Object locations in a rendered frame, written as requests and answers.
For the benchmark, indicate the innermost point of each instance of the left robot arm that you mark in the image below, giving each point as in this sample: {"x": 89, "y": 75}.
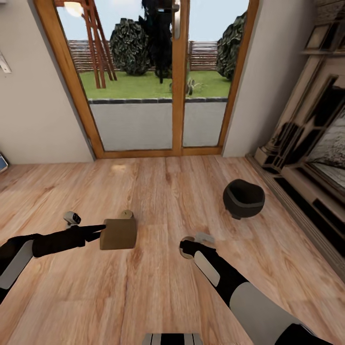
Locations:
{"x": 18, "y": 251}

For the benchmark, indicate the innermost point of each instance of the pillar candle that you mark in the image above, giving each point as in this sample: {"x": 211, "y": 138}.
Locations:
{"x": 185, "y": 255}
{"x": 126, "y": 214}
{"x": 118, "y": 234}

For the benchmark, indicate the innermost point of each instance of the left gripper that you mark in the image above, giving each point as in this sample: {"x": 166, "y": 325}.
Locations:
{"x": 74, "y": 237}

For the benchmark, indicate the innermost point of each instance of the cauldron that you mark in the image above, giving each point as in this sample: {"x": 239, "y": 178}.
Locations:
{"x": 243, "y": 199}

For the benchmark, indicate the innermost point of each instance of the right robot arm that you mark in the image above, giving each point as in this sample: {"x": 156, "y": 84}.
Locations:
{"x": 265, "y": 322}

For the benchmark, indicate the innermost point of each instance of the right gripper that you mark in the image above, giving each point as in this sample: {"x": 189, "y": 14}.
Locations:
{"x": 188, "y": 246}

